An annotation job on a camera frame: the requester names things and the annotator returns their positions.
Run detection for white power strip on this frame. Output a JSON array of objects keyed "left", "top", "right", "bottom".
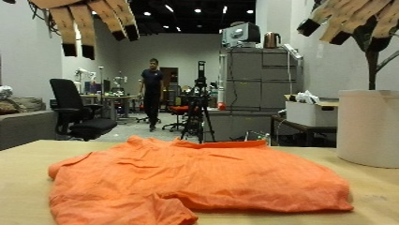
[{"left": 282, "top": 43, "right": 305, "bottom": 60}]

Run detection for orange button-up shirt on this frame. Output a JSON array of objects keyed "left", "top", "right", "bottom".
[{"left": 48, "top": 134, "right": 355, "bottom": 225}]

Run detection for background office desk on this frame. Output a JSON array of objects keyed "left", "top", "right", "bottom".
[{"left": 80, "top": 93, "right": 141, "bottom": 121}]

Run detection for brown sofa cushion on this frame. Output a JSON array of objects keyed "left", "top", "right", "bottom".
[{"left": 0, "top": 99, "right": 20, "bottom": 115}]

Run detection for black office chair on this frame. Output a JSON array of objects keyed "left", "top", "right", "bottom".
[{"left": 49, "top": 78, "right": 119, "bottom": 143}]

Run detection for white crumpled material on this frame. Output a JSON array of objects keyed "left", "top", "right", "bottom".
[{"left": 294, "top": 90, "right": 322, "bottom": 105}]

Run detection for grey filing cabinet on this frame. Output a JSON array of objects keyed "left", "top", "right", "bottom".
[{"left": 218, "top": 47, "right": 305, "bottom": 112}]

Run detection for white storage box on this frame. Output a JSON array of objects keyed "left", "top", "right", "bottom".
[{"left": 285, "top": 99, "right": 341, "bottom": 128}]

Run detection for white crumpled bag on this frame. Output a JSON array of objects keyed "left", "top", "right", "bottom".
[{"left": 0, "top": 85, "right": 14, "bottom": 100}]

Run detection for copper kettle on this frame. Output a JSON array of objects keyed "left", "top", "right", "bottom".
[{"left": 264, "top": 31, "right": 284, "bottom": 50}]

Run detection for dark side table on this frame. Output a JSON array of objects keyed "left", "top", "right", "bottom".
[{"left": 270, "top": 114, "right": 339, "bottom": 148}]

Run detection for orange seat office chair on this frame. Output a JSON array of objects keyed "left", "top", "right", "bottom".
[{"left": 161, "top": 104, "right": 190, "bottom": 132}]

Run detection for white round plant pot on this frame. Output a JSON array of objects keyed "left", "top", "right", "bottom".
[{"left": 335, "top": 89, "right": 399, "bottom": 170}]

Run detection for dark green potted plant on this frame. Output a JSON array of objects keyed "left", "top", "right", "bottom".
[{"left": 350, "top": 15, "right": 399, "bottom": 92}]

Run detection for brown door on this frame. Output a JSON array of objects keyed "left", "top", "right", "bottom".
[{"left": 160, "top": 67, "right": 180, "bottom": 95}]

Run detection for black camera tripod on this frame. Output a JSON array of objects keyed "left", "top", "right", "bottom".
[{"left": 180, "top": 60, "right": 217, "bottom": 144}]

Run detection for grey boxy monitor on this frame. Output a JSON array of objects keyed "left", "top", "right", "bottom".
[{"left": 221, "top": 22, "right": 262, "bottom": 49}]

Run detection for person in dark clothes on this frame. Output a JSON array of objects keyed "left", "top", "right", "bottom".
[{"left": 139, "top": 57, "right": 167, "bottom": 132}]

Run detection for low grey counter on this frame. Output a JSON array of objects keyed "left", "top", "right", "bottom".
[{"left": 205, "top": 109, "right": 278, "bottom": 143}]

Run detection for grey sofa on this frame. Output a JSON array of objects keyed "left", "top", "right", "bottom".
[{"left": 0, "top": 97, "right": 59, "bottom": 151}]

